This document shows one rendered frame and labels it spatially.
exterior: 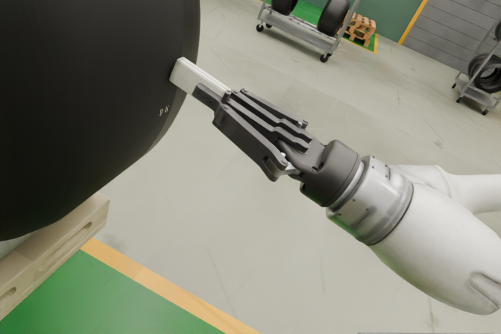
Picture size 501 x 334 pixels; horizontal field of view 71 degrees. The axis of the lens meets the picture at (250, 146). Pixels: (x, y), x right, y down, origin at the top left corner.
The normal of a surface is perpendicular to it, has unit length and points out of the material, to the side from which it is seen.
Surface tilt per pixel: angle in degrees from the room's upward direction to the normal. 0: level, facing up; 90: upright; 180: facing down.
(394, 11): 90
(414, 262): 92
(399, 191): 28
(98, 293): 0
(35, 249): 0
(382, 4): 90
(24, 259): 0
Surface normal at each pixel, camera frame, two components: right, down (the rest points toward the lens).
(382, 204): -0.01, -0.04
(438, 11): -0.32, 0.42
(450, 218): 0.20, -0.50
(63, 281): 0.34, -0.79
